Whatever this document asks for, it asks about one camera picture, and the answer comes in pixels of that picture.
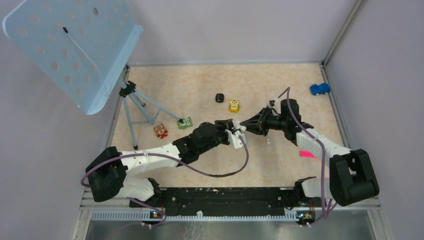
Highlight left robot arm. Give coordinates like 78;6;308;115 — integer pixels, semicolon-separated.
81;119;246;207

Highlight green owl block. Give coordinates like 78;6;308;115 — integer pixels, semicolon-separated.
177;117;193;130

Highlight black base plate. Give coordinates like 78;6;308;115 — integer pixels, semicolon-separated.
146;187;321;217

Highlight aluminium frame rail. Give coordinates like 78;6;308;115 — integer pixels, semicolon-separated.
79;187;382;222

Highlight pink plastic clip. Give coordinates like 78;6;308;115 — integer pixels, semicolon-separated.
299;150;316;158

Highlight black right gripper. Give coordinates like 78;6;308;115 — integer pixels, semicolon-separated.
240;106;288;137

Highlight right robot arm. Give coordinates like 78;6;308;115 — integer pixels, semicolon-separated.
240;99;380;207

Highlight red owl block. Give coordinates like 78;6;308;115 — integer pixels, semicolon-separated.
153;123;168;139

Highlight white earbud charging case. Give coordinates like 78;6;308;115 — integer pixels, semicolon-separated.
231;120;245;134

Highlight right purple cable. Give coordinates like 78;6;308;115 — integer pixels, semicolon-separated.
273;87;339;227

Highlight light blue tripod stand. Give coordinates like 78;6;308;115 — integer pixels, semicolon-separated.
117;64;184;150

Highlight black earbud charging case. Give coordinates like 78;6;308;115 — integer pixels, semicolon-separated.
215;93;225;103

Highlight blue toy car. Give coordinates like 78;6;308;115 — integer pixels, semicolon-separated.
309;83;331;96

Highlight light blue perforated tray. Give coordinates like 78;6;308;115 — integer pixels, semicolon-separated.
2;0;143;115

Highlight yellow owl block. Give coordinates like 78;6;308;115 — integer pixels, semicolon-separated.
228;99;240;113

